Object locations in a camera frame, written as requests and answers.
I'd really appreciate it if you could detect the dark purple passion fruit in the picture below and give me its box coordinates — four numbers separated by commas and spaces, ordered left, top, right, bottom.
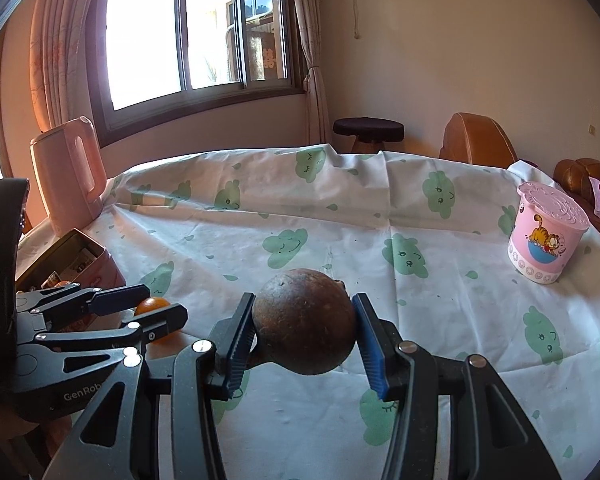
247, 269, 356, 376

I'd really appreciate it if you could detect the person's hand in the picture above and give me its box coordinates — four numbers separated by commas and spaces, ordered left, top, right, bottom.
0, 406, 72, 474

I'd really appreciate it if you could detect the pink rectangular tin box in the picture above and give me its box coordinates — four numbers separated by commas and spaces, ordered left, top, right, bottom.
16, 230, 125, 292

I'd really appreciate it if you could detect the pink electric kettle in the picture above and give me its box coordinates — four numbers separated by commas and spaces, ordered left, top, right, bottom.
30, 116, 107, 237

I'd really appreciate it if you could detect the pink cartoon cup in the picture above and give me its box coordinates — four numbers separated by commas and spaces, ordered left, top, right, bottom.
507, 181, 591, 285

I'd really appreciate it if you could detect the brown leather sofa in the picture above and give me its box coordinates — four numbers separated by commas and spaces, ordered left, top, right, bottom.
553, 158, 600, 232

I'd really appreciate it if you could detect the pink left curtain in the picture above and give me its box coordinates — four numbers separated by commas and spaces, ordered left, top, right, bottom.
29, 0, 91, 132

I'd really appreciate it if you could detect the brown leather armchair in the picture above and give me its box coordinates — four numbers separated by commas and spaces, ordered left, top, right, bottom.
439, 113, 518, 169

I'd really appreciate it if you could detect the dark round stool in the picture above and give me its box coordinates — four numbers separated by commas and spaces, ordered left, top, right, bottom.
332, 117, 404, 155

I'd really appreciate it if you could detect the beige right curtain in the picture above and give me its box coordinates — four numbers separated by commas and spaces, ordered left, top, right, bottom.
294, 0, 332, 144

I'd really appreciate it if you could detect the window with metal frame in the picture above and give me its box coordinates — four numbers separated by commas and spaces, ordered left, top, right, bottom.
86, 0, 304, 146

